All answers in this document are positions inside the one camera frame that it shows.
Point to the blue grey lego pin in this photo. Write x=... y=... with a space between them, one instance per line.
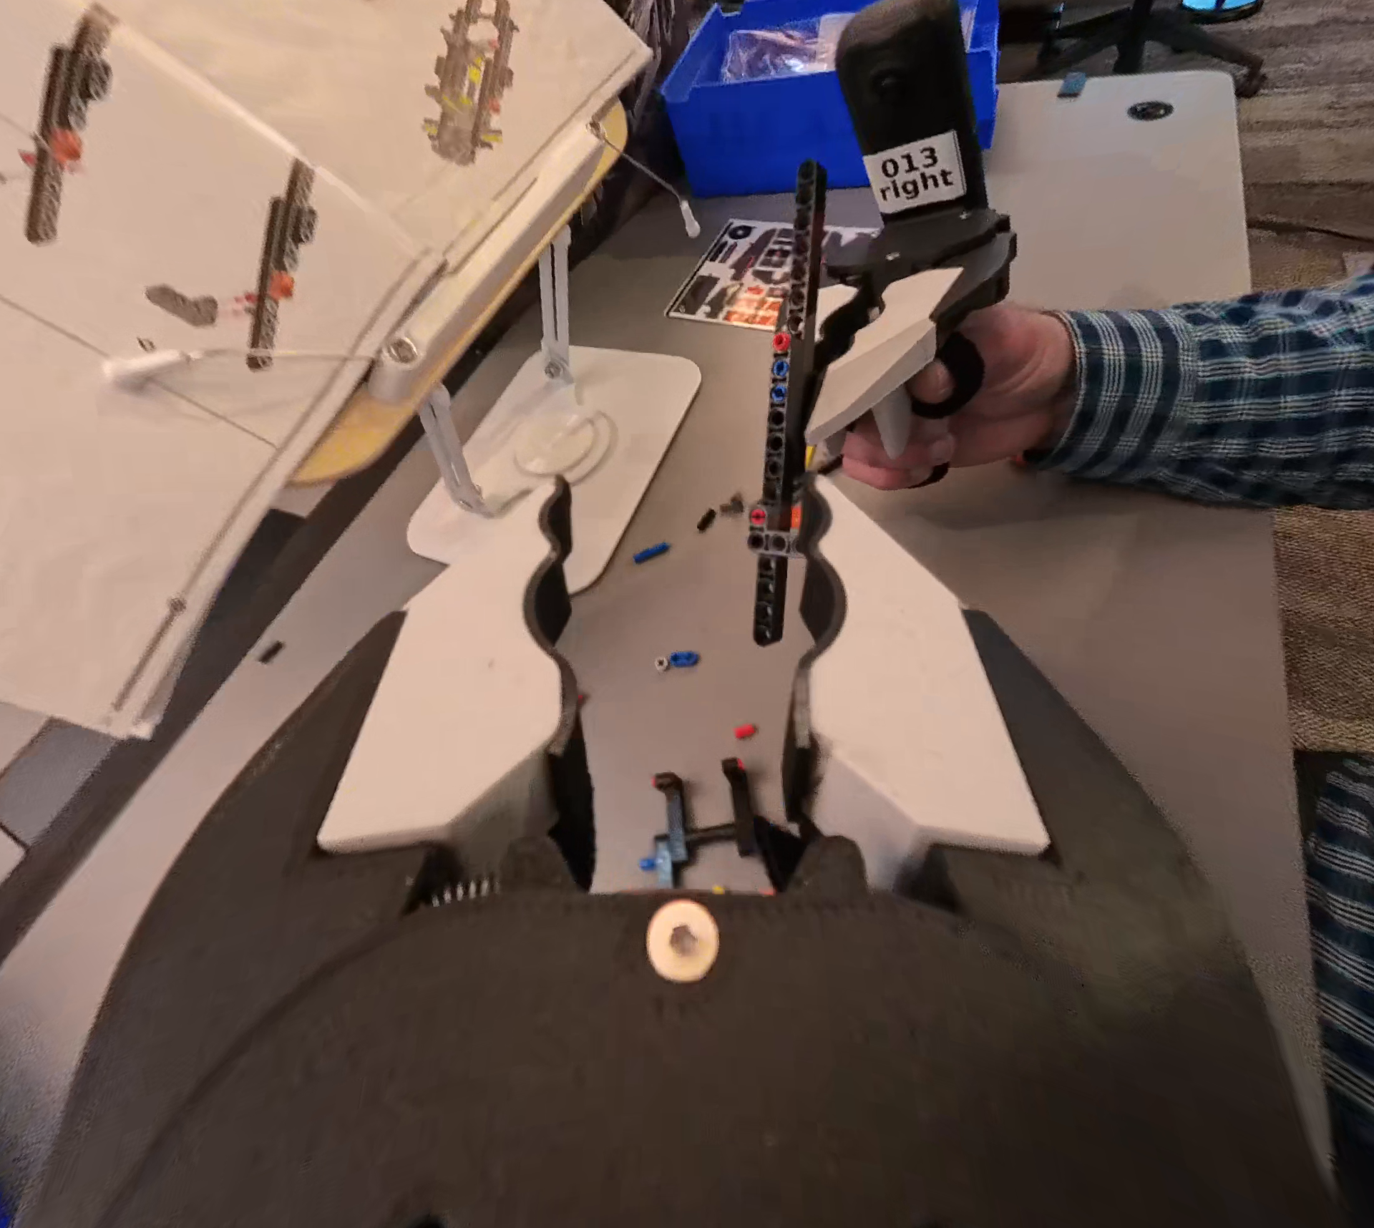
x=680 y=661

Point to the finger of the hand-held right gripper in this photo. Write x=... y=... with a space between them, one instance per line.
x=880 y=347
x=849 y=317

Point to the person's right hand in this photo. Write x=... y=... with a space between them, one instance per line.
x=1014 y=389

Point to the person's plaid shirt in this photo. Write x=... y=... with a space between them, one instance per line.
x=1350 y=931

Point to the blue plastic bin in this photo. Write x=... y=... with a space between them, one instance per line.
x=754 y=132

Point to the long black lego beam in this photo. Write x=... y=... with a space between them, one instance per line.
x=788 y=414

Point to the black orange lego assembly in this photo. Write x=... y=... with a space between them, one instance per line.
x=675 y=828

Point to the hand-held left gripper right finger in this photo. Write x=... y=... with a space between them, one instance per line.
x=925 y=711

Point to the lego instruction booklet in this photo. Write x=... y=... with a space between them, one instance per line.
x=214 y=121

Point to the person's right forearm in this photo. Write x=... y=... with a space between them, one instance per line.
x=1206 y=389

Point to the blue tape piece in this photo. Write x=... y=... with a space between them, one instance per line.
x=1074 y=83

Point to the lego sticker sheet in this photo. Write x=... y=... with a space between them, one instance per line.
x=729 y=270

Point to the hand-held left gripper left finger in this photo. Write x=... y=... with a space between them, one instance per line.
x=454 y=711

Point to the bags of lego pieces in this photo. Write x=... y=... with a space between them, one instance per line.
x=776 y=55

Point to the white wooden book stand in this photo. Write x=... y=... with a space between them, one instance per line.
x=627 y=389

